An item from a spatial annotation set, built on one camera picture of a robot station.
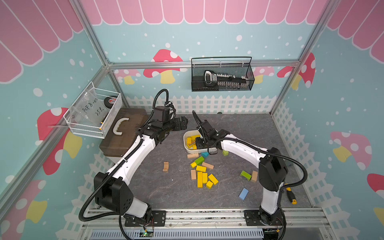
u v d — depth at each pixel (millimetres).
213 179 871
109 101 806
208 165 920
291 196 804
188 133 1015
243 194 815
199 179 855
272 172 476
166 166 920
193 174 879
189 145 992
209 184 832
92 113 710
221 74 918
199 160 935
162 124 602
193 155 966
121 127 876
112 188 410
